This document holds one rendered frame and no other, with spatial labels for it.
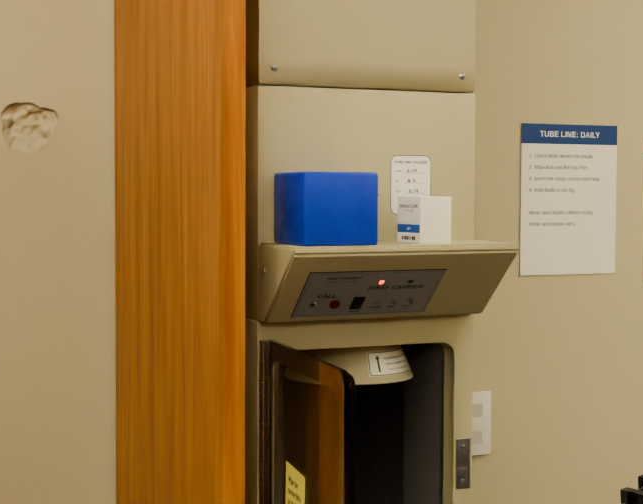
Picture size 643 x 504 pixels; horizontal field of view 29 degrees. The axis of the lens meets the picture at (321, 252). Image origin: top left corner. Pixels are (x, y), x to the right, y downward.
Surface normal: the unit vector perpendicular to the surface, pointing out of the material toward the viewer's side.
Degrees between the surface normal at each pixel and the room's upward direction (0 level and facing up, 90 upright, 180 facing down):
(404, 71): 90
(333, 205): 90
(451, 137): 90
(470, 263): 135
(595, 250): 90
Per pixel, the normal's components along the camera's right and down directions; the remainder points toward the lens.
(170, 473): -0.91, 0.02
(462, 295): 0.29, 0.74
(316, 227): 0.41, 0.05
